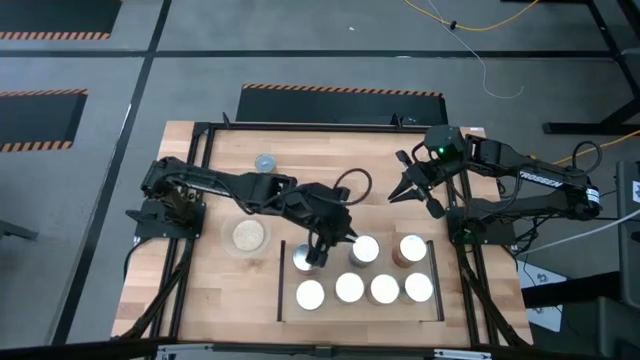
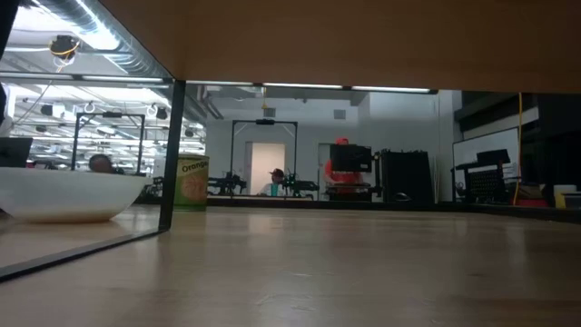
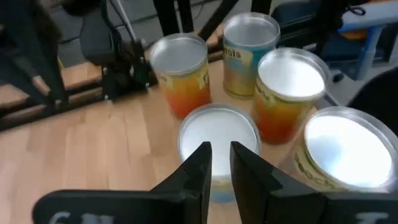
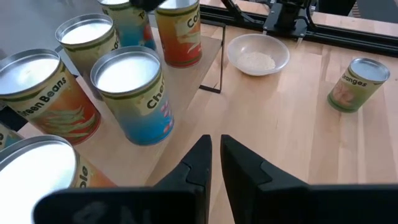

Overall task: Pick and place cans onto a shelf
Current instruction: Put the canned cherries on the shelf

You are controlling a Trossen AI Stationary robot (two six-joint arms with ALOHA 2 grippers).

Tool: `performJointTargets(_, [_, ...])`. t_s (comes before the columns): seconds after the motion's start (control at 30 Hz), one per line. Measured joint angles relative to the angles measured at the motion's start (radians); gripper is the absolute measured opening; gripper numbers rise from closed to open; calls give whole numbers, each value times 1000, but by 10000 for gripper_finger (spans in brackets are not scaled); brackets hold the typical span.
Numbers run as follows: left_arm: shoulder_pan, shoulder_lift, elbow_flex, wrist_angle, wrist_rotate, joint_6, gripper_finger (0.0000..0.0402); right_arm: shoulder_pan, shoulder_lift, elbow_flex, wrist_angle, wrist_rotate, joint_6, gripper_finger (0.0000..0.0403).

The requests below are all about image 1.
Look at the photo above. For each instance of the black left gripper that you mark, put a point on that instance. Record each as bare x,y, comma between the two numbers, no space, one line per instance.
322,210

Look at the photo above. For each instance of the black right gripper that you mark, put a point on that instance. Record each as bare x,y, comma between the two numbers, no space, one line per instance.
427,175

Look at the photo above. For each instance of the Cherries label blue can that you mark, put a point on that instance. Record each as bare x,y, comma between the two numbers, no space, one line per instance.
366,249

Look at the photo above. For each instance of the Tomatoes label can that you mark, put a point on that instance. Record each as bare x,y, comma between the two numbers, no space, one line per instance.
348,287

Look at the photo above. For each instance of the Corn label orange can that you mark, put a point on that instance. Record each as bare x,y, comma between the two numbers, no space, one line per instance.
299,260

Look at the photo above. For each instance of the Apple label red can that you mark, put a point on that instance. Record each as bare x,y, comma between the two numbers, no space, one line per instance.
412,248

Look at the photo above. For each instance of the yellow blue tin can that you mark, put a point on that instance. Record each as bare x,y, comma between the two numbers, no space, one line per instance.
384,289

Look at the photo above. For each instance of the Green Beans label can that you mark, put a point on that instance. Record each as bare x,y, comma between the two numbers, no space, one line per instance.
309,295

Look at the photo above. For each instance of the Carrots label can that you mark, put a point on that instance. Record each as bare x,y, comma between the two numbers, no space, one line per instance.
419,287

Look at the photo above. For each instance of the Orange label green can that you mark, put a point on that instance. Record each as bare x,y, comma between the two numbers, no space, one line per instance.
265,162

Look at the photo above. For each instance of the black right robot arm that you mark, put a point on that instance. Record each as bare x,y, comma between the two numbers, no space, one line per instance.
540,179

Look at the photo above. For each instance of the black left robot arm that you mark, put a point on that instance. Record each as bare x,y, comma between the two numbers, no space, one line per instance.
225,182

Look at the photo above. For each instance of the wooden shelf black legs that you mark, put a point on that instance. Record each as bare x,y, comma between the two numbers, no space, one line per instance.
360,314

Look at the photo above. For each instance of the clear lid with powder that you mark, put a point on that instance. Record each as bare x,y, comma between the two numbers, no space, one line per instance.
247,235

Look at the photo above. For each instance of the black mat hazard stripe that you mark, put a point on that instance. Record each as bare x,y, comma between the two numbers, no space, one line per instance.
340,107
35,120
50,15

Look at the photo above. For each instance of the black T-leg stand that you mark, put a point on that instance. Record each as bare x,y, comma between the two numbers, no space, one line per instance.
575,128

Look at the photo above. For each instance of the white printed sheet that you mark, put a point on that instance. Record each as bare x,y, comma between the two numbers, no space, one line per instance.
547,315

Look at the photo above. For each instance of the black beam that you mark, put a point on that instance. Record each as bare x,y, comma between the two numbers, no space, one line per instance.
575,292

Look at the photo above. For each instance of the grey cabinet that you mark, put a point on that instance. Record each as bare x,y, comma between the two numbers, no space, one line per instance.
629,240

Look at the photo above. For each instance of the grey box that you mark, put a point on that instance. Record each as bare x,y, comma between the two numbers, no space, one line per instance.
610,330

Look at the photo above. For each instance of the dark stand foot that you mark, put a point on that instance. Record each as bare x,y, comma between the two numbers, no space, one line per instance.
15,231

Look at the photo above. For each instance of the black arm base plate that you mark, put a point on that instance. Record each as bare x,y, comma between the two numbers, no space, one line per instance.
145,230
500,235

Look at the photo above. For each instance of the black aluminium table frame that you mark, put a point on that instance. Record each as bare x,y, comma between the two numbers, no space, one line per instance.
202,129

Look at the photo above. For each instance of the grey front mount bar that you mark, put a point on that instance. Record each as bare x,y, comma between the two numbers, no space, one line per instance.
190,352

